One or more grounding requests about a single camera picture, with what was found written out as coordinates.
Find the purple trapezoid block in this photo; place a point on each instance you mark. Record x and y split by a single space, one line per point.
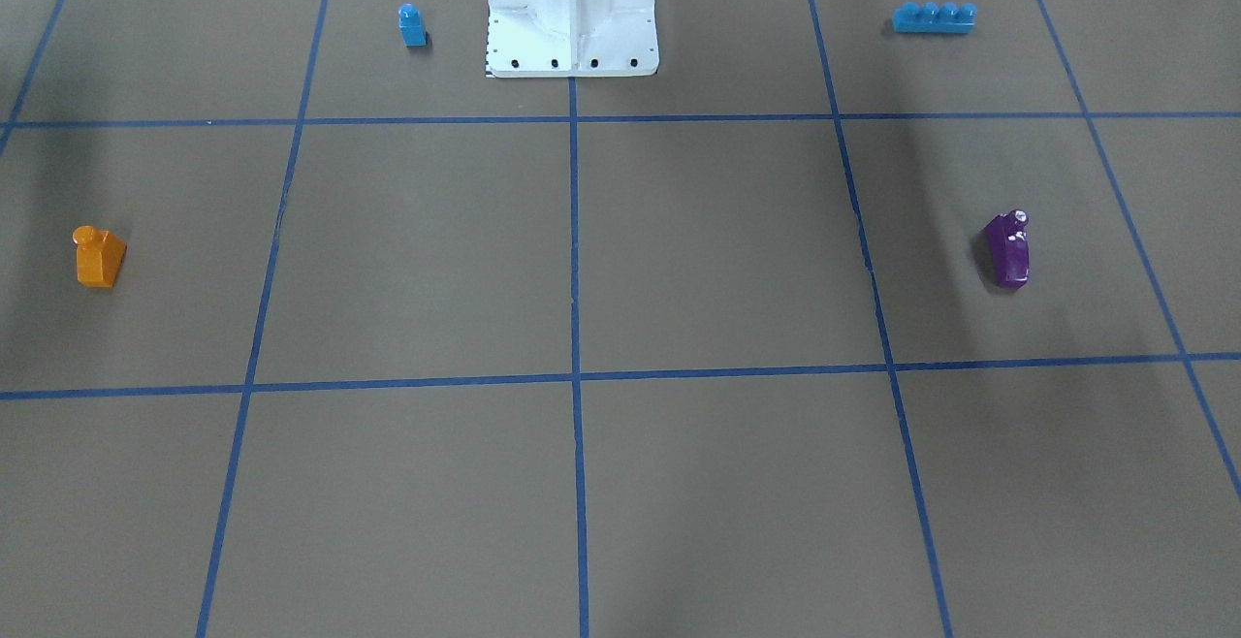
1008 248

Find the orange trapezoid block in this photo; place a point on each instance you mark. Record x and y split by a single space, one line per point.
99 255

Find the small blue block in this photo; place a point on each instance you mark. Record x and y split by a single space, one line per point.
410 26

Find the long blue brick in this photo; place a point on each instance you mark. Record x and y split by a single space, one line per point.
932 18

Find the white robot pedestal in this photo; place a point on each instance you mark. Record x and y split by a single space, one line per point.
551 39

